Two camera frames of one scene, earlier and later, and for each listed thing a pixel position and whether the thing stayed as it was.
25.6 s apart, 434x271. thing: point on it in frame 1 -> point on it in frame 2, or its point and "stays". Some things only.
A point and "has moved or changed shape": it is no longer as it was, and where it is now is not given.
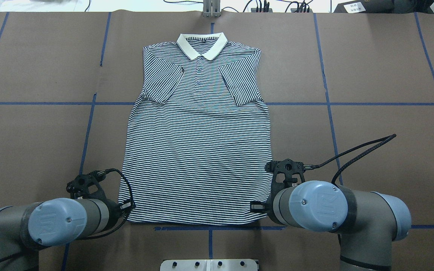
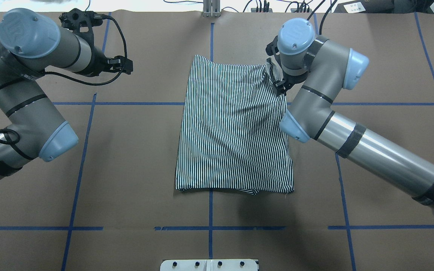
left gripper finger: [127, 206] -> [100, 63]
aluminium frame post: [211, 8] stays
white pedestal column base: [208, 265] stays
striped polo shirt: [198, 140] has moved or changed shape
